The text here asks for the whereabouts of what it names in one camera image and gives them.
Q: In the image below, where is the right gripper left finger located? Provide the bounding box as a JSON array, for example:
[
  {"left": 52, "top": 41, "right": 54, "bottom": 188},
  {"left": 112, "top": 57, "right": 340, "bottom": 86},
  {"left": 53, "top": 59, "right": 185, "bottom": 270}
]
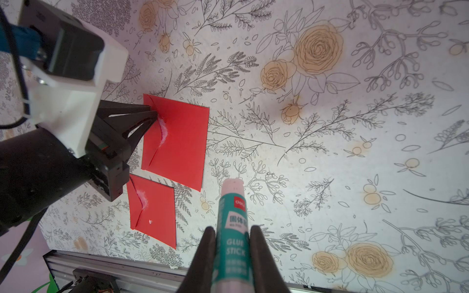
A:
[{"left": 177, "top": 227, "right": 216, "bottom": 293}]

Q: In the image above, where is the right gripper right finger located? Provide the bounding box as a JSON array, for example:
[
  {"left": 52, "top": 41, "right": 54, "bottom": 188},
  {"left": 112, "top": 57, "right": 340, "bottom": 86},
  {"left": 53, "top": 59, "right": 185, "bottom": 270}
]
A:
[{"left": 250, "top": 225, "right": 289, "bottom": 293}]

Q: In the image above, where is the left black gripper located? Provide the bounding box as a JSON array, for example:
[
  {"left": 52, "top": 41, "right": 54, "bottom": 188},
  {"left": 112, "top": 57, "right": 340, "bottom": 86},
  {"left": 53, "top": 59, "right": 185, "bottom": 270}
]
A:
[{"left": 85, "top": 100, "right": 158, "bottom": 201}]

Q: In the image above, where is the white green glue stick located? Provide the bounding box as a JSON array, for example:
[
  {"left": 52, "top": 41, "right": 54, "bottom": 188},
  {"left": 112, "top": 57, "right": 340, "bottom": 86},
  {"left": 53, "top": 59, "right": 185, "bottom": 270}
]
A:
[{"left": 211, "top": 179, "right": 255, "bottom": 293}]

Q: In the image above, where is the red envelope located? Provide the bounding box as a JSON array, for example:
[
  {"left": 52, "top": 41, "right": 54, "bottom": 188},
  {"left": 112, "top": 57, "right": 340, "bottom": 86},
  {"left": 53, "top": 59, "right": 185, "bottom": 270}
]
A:
[
  {"left": 141, "top": 94, "right": 210, "bottom": 191},
  {"left": 127, "top": 175, "right": 177, "bottom": 249}
]

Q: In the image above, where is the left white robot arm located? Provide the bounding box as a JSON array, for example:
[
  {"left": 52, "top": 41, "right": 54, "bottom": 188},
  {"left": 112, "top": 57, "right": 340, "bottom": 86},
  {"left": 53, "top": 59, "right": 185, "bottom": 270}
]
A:
[{"left": 1, "top": 100, "right": 158, "bottom": 280}]

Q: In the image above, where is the floral patterned table mat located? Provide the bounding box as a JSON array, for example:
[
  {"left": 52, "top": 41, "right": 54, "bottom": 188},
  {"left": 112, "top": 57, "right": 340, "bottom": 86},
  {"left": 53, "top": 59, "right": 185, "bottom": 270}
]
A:
[{"left": 39, "top": 1, "right": 469, "bottom": 293}]

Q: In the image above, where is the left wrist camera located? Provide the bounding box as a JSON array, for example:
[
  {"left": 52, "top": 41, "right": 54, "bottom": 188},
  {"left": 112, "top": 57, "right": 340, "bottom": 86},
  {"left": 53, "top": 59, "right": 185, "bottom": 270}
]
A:
[{"left": 20, "top": 1, "right": 128, "bottom": 158}]

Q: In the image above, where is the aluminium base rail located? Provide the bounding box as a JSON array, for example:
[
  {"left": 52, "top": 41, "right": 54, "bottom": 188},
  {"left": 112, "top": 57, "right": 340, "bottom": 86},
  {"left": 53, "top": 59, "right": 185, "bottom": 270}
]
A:
[{"left": 45, "top": 250, "right": 326, "bottom": 293}]

